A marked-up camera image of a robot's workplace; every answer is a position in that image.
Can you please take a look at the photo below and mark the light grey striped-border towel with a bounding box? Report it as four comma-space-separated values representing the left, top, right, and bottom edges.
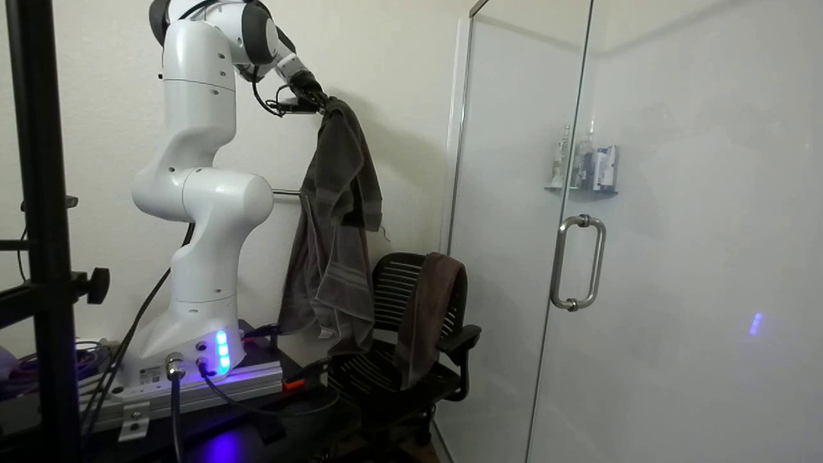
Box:
276, 193, 379, 344

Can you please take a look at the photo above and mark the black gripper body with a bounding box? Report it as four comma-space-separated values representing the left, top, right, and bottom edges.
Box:
285, 68, 331, 112

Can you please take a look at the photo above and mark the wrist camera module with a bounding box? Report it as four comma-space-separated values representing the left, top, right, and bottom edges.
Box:
262, 89, 303, 117

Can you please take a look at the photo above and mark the metal shower door handle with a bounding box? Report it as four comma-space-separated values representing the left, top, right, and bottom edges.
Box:
548, 211, 611, 314

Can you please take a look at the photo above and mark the white pump bottle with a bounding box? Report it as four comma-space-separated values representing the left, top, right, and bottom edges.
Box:
551, 137, 573, 193

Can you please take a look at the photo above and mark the dark grey towel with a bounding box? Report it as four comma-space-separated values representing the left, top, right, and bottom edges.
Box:
295, 94, 385, 259

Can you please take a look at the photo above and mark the fixed glass shower panel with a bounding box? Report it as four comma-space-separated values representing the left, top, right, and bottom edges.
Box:
443, 0, 596, 463

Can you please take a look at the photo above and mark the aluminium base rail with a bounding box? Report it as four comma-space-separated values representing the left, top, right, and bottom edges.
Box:
77, 357, 288, 434

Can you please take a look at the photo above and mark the black power cable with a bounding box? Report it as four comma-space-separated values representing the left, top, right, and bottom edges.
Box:
77, 219, 199, 434

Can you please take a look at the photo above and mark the black stand frame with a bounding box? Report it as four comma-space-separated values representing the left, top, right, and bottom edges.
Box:
0, 0, 113, 463

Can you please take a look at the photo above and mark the glass shower door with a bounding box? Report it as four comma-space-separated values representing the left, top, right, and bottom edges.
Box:
522, 0, 823, 463

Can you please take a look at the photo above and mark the small blue bottle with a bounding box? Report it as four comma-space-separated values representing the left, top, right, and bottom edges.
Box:
573, 142, 599, 196

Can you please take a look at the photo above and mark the orange black clamp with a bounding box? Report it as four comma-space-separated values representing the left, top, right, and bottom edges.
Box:
281, 367, 329, 400

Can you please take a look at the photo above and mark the cable with metal plug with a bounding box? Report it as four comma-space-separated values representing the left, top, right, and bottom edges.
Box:
163, 349, 191, 463

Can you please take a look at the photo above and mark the black mesh office chair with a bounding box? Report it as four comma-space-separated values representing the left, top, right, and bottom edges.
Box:
321, 248, 483, 452

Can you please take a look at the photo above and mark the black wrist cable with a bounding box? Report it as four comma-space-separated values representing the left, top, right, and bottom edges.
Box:
248, 75, 298, 117

